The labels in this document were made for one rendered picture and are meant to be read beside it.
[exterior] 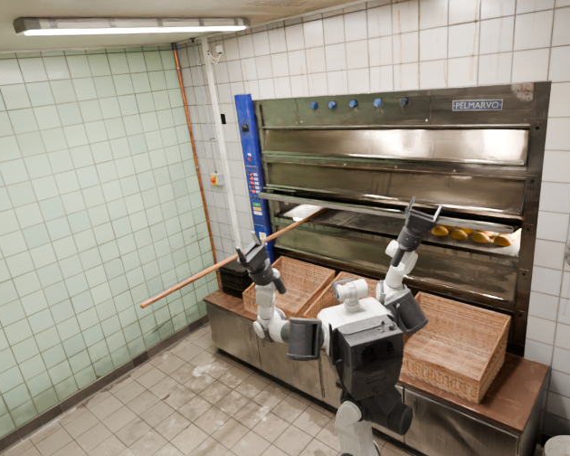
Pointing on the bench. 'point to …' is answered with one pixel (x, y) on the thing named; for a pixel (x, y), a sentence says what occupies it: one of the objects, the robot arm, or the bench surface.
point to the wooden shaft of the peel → (223, 262)
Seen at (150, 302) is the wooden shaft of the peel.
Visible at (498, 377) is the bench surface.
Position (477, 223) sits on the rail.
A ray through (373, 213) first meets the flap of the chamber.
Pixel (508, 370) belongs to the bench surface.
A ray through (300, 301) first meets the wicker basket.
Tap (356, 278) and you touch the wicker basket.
